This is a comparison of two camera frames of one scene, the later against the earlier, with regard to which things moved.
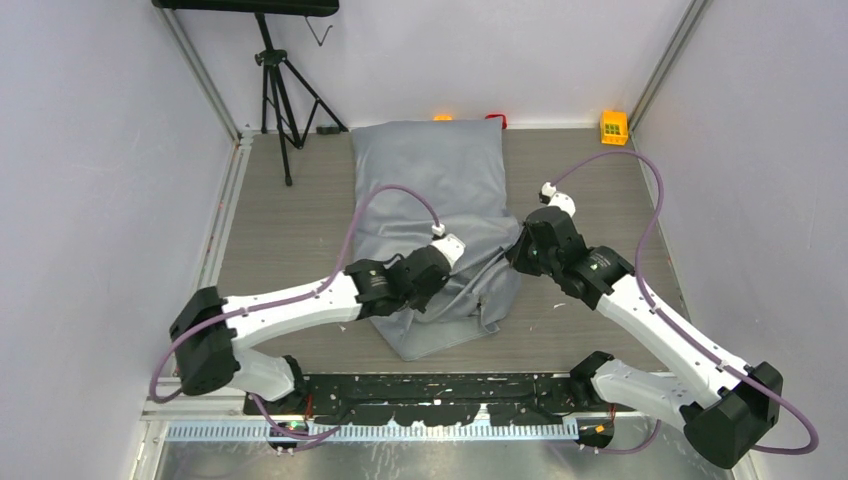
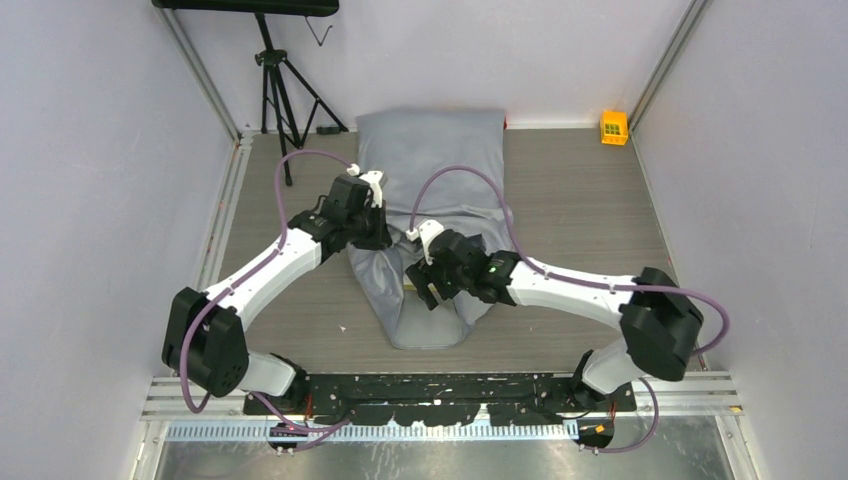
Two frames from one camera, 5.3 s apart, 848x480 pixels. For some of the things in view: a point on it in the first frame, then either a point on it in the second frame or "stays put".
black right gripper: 518,254 → 422,274
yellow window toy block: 614,127 stays put
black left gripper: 420,302 → 380,239
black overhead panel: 249,5 stays put
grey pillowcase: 415,178 stays put
